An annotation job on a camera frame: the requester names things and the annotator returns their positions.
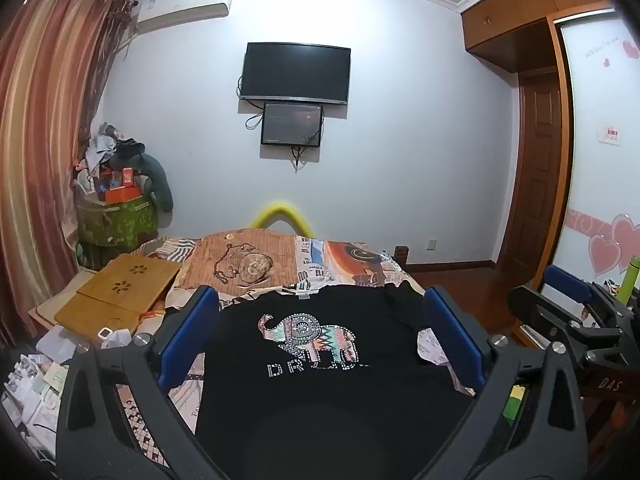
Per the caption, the black elephant print t-shirt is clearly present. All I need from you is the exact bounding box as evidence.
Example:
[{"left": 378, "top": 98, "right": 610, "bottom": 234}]
[{"left": 193, "top": 282, "right": 476, "bottom": 480}]

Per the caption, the striped curtain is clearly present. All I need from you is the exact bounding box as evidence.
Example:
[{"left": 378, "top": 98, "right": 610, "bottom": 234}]
[{"left": 0, "top": 0, "right": 137, "bottom": 351}]

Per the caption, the yellow foam tube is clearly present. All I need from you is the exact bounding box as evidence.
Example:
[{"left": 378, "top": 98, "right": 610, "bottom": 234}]
[{"left": 248, "top": 199, "right": 317, "bottom": 239}]

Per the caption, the pile of clothes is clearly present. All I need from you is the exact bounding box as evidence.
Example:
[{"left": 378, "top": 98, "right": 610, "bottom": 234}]
[{"left": 75, "top": 121, "right": 149, "bottom": 196}]

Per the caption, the green cloth covered stand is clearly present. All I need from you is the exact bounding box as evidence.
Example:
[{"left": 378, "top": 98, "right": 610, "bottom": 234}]
[{"left": 76, "top": 195, "right": 159, "bottom": 261}]

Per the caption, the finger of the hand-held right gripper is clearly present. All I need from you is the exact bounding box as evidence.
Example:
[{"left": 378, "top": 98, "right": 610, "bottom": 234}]
[
  {"left": 542, "top": 265, "right": 596, "bottom": 306},
  {"left": 506, "top": 284, "right": 571, "bottom": 356}
]

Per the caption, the small wall monitor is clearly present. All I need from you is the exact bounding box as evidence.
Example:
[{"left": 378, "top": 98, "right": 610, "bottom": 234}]
[{"left": 260, "top": 101, "right": 325, "bottom": 148}]

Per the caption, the grey plush toy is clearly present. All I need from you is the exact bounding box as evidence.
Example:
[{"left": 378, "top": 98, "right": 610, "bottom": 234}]
[{"left": 109, "top": 150, "right": 175, "bottom": 212}]

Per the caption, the wooden overhead cabinet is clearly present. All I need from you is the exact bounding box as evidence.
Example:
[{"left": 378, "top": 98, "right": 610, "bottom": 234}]
[{"left": 460, "top": 0, "right": 621, "bottom": 61}]

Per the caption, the green yellow object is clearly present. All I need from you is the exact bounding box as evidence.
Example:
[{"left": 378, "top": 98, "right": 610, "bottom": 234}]
[{"left": 502, "top": 385, "right": 529, "bottom": 427}]

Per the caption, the pile of papers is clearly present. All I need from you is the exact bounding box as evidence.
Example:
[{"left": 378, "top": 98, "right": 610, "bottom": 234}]
[{"left": 0, "top": 325, "right": 77, "bottom": 461}]

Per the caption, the bed with patterned cover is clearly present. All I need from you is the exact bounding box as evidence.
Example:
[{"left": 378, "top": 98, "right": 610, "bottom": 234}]
[{"left": 115, "top": 232, "right": 481, "bottom": 480}]

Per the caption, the bamboo lap desk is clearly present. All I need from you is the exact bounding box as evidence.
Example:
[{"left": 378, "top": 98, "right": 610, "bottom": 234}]
[{"left": 54, "top": 254, "right": 183, "bottom": 343}]

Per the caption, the brown wooden door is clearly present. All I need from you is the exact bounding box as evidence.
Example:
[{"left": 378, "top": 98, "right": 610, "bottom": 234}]
[{"left": 517, "top": 71, "right": 564, "bottom": 273}]

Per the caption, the orange box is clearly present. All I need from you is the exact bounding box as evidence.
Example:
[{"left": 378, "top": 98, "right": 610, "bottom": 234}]
[{"left": 96, "top": 185, "right": 141, "bottom": 206}]

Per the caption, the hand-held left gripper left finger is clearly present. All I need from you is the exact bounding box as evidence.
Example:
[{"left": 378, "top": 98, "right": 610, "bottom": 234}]
[{"left": 55, "top": 285, "right": 221, "bottom": 480}]

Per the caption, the large wall television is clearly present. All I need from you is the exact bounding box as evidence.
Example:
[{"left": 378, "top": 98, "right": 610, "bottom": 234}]
[{"left": 239, "top": 41, "right": 352, "bottom": 107}]

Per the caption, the beige board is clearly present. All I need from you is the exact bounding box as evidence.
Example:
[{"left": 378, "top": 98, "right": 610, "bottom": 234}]
[{"left": 27, "top": 267, "right": 101, "bottom": 333}]

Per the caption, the white air conditioner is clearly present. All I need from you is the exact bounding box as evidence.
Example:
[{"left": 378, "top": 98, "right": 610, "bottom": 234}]
[{"left": 134, "top": 0, "right": 236, "bottom": 36}]

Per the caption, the green bottle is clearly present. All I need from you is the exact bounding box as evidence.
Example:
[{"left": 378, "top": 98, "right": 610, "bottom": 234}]
[{"left": 620, "top": 255, "right": 640, "bottom": 306}]

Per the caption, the brown bear print mat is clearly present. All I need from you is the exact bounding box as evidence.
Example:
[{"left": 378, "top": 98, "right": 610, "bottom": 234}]
[{"left": 182, "top": 227, "right": 302, "bottom": 292}]

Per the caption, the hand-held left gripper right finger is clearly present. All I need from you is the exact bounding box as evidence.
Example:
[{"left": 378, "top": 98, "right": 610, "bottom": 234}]
[{"left": 422, "top": 286, "right": 589, "bottom": 480}]

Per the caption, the wooden wardrobe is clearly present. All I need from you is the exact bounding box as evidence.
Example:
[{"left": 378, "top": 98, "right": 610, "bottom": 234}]
[{"left": 550, "top": 7, "right": 640, "bottom": 301}]

